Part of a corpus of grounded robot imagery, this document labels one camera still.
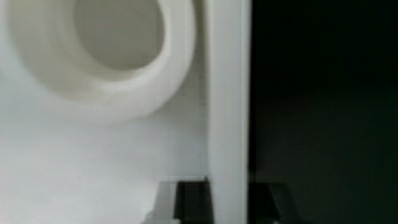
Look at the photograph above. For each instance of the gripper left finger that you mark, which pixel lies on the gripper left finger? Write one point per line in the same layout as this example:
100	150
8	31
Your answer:
184	206

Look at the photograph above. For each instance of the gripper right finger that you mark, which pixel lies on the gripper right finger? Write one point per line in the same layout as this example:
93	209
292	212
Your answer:
273	208

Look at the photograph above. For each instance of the white square tabletop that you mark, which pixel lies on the white square tabletop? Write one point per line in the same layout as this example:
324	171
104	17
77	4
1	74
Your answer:
123	107

